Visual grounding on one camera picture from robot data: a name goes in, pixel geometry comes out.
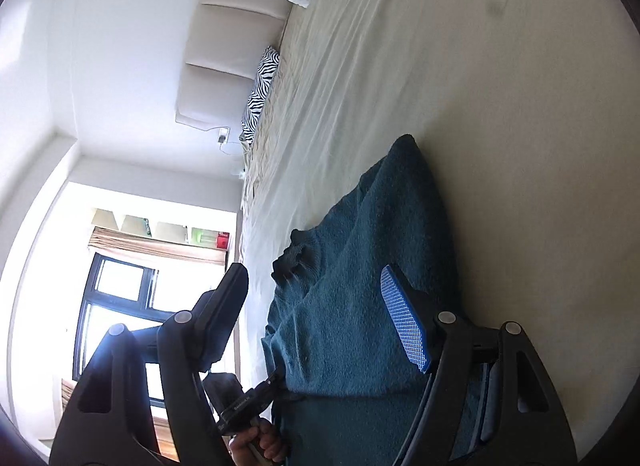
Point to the beige padded headboard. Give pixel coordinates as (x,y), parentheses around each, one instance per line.
(225,45)

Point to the zebra print pillow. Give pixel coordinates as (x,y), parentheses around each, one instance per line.
(260,90)

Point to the wall socket with charger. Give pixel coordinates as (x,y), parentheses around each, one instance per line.
(223,134)

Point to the green stool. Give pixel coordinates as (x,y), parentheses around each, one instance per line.
(202,236)

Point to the person's left hand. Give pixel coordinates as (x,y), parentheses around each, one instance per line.
(265,443)

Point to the red box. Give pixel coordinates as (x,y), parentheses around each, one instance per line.
(223,240)

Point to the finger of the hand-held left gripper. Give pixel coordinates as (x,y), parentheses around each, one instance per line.
(274,382)

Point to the black framed window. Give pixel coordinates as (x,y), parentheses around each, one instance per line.
(115,296)

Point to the beige curtain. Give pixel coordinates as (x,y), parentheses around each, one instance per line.
(150,245)

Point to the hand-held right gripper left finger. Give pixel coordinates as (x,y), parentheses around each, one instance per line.
(220,316)

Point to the dark green sweater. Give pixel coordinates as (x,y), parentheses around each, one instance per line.
(350,296)

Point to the bed with beige sheet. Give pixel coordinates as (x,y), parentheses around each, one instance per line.
(475,120)

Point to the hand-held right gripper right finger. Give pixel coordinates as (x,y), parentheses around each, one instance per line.
(405,321)

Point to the white open shelf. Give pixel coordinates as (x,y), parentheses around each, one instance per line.
(165,228)

